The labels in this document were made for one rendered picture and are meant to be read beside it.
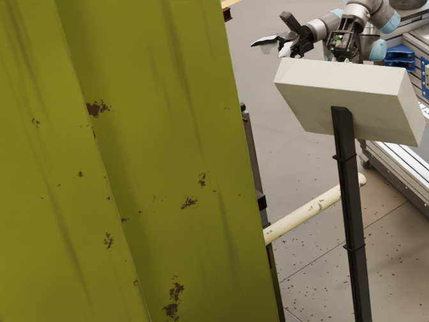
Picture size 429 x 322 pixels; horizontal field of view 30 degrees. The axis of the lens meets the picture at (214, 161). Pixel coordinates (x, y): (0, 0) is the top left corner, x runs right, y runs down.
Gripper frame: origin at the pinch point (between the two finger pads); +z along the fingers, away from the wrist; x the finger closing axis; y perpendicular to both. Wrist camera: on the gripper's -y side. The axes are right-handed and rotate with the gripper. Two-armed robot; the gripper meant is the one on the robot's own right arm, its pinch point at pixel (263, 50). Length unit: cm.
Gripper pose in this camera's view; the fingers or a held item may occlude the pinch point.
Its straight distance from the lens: 268.6
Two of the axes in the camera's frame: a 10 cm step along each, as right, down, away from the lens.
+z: -8.1, 4.3, -4.0
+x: -5.7, -3.6, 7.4
